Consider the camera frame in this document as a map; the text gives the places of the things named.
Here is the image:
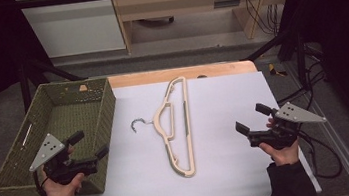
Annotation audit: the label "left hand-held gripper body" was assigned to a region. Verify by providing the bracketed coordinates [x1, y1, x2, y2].
[25, 127, 101, 190]

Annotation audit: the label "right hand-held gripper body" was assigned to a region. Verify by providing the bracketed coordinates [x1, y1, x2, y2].
[243, 97, 331, 154]

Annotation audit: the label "green woven basket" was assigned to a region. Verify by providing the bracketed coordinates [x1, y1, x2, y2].
[0, 74, 128, 196]

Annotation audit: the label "person's right hand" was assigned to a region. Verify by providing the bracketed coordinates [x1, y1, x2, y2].
[255, 114, 303, 170]

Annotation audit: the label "person's left hand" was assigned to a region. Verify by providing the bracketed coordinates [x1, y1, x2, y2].
[37, 144, 89, 196]

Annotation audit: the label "white sheet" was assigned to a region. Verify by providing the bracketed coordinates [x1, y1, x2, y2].
[67, 64, 323, 196]

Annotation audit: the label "yellow and black tool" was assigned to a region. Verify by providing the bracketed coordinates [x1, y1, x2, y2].
[267, 61, 289, 79]

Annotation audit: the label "black metal stand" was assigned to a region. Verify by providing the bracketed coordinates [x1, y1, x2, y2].
[238, 27, 312, 98]
[16, 51, 91, 114]

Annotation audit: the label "wooden table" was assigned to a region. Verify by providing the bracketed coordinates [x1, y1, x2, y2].
[107, 58, 258, 91]

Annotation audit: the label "white cabinet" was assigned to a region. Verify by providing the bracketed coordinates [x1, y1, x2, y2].
[13, 0, 127, 63]

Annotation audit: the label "black floor cables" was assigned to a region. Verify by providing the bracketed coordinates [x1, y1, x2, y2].
[272, 58, 331, 107]

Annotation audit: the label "left hand-held gripper cable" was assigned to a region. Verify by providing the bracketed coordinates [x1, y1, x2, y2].
[31, 167, 50, 196]

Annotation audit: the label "hand-held gripper cable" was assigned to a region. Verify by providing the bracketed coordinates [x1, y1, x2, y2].
[296, 123, 344, 183]
[31, 167, 50, 196]

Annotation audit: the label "right hand-held gripper cable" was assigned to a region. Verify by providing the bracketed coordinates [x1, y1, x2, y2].
[296, 123, 344, 183]

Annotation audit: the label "black hanging cables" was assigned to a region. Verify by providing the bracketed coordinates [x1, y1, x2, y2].
[243, 0, 282, 39]

